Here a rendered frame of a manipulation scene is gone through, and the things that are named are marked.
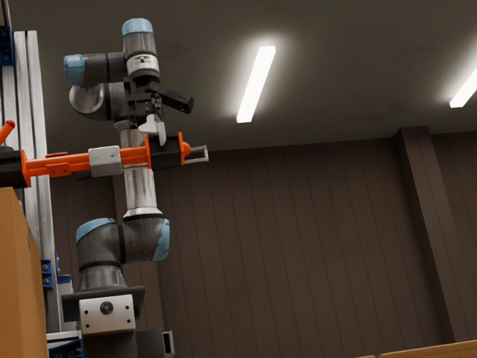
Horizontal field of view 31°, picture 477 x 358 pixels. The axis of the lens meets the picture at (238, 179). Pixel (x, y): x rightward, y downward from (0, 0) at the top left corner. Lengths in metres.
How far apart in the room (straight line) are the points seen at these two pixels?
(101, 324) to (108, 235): 0.32
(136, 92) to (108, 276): 0.60
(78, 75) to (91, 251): 0.54
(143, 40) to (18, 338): 0.80
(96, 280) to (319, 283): 6.06
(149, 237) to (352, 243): 6.21
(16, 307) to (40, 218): 1.06
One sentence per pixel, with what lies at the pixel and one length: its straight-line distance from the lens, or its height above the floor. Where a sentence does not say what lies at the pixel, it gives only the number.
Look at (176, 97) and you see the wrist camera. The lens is 2.02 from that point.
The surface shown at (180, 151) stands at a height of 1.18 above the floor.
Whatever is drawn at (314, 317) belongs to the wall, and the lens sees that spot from 8.25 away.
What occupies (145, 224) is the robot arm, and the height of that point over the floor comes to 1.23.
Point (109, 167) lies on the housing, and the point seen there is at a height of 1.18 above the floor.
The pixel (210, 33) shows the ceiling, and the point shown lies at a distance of 6.75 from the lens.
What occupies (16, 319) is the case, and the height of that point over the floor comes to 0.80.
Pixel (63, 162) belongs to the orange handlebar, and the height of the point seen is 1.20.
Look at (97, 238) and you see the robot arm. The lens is 2.46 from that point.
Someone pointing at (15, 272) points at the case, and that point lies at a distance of 1.69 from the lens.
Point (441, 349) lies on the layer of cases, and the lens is 1.07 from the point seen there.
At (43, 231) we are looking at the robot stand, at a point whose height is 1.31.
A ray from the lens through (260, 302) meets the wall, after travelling 8.18.
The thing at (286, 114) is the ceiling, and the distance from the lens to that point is 8.19.
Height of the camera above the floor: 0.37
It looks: 22 degrees up
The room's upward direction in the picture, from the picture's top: 10 degrees counter-clockwise
